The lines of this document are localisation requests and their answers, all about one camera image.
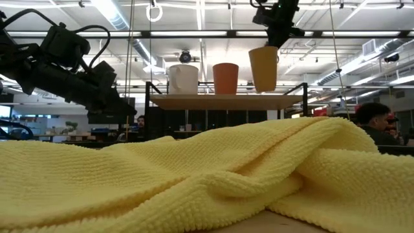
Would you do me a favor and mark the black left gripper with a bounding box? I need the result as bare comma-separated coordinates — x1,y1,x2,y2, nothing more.
30,60,138,124

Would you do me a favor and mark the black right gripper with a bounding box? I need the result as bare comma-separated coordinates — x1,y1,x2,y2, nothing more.
252,6,305,49

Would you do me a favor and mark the mustard yellow plastic cup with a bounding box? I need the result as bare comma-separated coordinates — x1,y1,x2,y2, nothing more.
248,45,279,93

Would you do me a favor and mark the orange plastic cup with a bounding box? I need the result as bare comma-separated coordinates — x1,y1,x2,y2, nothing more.
212,62,240,96

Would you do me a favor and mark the white ceramic mug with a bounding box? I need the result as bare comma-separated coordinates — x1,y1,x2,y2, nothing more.
168,63,199,96

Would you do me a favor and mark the wooden shelf board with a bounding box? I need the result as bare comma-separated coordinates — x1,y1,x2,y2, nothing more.
149,94,304,111

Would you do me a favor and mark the black computer monitor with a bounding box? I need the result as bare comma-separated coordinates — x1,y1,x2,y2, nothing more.
87,96,136,125

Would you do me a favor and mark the wooden table in background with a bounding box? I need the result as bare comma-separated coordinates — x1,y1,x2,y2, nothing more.
144,81,309,140

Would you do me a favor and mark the overhead light bar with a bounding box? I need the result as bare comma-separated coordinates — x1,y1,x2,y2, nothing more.
6,30,414,40

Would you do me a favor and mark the green potted plant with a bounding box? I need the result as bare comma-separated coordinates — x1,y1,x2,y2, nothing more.
62,120,79,135

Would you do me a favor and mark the yellow microfibre cloth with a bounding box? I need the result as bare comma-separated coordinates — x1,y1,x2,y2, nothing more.
0,116,414,233

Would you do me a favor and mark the round black ceiling fixture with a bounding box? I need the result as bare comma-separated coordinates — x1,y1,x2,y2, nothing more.
179,49,193,65

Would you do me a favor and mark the white ceiling air vent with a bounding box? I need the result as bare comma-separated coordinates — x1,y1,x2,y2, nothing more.
362,38,380,58

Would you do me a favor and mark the yellow hanging cable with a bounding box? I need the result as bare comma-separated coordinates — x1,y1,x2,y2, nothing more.
124,0,135,140

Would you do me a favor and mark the thin hanging cable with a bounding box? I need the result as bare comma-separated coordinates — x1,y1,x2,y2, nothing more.
328,0,352,121

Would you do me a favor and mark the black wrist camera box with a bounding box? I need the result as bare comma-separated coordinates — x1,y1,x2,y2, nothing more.
39,23,111,69

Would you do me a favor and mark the black curved cable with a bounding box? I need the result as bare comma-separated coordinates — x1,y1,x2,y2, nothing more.
0,118,35,140

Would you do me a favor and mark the white hanging ring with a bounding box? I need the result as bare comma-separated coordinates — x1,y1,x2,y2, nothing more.
145,2,164,23

